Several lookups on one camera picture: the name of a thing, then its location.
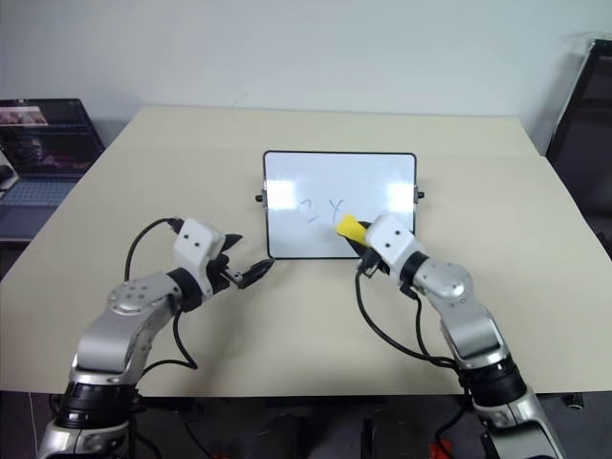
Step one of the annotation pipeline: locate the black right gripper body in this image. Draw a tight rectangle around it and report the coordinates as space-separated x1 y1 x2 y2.
357 246 391 279

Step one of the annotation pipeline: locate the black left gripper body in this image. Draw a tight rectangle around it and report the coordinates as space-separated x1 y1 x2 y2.
204 251 243 298

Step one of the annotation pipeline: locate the yellow eraser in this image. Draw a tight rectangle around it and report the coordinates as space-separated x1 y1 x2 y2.
335 214 368 243

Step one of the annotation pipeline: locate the black framed small whiteboard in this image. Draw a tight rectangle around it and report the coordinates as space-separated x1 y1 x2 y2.
253 150 426 261

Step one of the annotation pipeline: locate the open laptop computer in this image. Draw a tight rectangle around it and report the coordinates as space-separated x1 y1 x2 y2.
0 98 106 242

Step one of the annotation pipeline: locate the black chair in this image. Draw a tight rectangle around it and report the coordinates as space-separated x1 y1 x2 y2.
544 37 612 240

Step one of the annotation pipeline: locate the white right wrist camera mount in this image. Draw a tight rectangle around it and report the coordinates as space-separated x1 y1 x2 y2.
364 213 423 279

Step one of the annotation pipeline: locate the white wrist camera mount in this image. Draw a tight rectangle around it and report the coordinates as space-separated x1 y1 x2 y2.
364 213 423 279
172 218 225 296

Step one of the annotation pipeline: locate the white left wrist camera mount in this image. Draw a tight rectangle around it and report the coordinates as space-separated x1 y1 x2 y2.
172 218 225 296

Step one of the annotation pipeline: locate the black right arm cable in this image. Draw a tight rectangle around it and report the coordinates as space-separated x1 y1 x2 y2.
354 256 464 372

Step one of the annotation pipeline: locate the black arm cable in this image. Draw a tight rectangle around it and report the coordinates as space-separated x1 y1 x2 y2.
124 217 200 380
354 256 464 372

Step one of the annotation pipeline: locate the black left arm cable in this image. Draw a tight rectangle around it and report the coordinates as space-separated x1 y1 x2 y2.
124 217 200 380

